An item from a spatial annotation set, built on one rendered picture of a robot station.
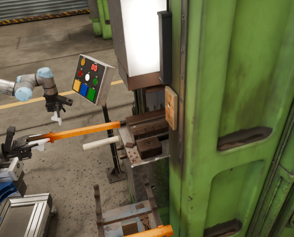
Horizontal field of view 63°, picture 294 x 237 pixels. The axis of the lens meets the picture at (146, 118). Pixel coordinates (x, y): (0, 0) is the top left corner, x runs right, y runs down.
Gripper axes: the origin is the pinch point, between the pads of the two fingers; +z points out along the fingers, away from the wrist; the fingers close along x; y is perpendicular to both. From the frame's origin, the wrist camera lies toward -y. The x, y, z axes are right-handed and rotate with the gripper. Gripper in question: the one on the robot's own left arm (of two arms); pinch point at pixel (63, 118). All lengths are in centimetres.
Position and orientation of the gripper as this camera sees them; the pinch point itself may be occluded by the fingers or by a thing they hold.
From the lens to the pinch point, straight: 166.8
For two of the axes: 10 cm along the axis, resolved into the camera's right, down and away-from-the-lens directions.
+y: -10.0, 1.0, -0.3
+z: 0.6, 8.0, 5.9
